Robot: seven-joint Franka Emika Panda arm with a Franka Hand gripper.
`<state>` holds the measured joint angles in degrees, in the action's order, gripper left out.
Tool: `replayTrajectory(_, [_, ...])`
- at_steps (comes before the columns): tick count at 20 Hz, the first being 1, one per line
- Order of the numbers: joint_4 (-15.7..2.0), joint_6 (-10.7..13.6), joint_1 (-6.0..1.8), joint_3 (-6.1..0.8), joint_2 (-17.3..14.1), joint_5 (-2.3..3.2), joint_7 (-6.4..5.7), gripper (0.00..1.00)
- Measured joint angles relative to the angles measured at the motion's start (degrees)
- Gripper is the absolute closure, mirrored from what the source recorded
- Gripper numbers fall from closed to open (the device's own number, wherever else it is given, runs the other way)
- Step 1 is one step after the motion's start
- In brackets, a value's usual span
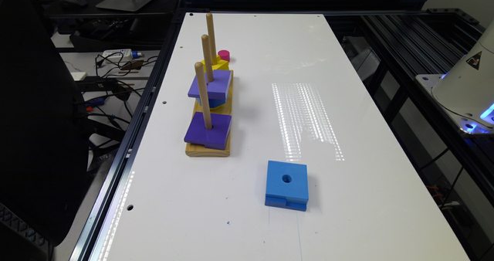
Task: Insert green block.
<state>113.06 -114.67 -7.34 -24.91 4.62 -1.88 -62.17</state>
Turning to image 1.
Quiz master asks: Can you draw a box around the black office chair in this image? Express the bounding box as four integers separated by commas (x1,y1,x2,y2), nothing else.
1,0,88,246

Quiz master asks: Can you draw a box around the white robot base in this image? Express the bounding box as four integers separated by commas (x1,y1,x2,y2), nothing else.
415,25,493,135

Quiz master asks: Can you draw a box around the middle wooden peg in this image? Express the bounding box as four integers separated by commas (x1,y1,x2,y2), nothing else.
201,34,214,83

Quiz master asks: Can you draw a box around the yellow block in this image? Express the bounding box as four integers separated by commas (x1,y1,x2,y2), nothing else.
211,57,229,70

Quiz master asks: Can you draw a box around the dark purple square block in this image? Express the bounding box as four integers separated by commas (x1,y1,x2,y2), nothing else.
184,112,232,150

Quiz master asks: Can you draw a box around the blue block under purple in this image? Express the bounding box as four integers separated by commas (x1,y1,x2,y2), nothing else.
195,97,227,109

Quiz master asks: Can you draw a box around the far wooden peg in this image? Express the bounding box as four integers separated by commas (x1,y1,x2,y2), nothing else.
206,12,217,65

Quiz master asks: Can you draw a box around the white power strip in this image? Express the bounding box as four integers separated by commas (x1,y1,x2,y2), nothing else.
102,49,144,62

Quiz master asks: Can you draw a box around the blue square block with hole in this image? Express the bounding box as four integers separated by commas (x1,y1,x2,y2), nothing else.
265,161,309,212

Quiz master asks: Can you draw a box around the light purple square block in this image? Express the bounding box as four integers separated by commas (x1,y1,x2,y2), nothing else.
188,69,232,100

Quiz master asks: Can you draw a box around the wooden peg board base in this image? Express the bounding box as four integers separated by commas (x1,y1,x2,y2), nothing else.
185,75,234,157

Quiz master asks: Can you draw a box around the near wooden peg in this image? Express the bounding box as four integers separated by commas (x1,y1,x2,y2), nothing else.
195,62,212,130

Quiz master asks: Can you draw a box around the wooden peg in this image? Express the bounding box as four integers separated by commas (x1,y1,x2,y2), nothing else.
206,12,217,65
201,34,214,83
195,62,212,130

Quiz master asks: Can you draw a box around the pink cylinder block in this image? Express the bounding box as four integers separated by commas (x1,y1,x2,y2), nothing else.
218,50,230,62

